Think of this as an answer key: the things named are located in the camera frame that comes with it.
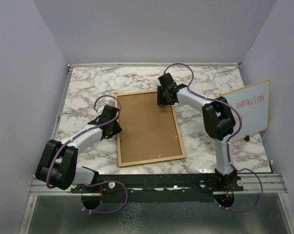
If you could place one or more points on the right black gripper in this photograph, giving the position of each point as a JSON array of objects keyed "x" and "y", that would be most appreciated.
[{"x": 160, "y": 101}]

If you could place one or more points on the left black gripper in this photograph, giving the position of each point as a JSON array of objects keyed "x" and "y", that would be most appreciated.
[{"x": 117, "y": 129}]

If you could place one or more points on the wooden picture frame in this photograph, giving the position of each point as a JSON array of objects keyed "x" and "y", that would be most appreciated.
[{"x": 149, "y": 161}]

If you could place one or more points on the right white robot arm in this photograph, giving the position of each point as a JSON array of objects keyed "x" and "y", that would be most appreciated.
[{"x": 218, "y": 121}]

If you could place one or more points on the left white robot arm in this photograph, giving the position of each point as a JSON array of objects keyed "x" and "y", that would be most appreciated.
[{"x": 58, "y": 164}]

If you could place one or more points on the yellow rimmed whiteboard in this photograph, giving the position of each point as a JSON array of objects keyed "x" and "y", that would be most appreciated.
[{"x": 253, "y": 104}]

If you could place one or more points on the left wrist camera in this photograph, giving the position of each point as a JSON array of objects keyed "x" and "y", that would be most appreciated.
[{"x": 100, "y": 108}]

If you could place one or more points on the black mounting base plate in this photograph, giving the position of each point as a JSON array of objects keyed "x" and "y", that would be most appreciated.
[{"x": 157, "y": 188}]

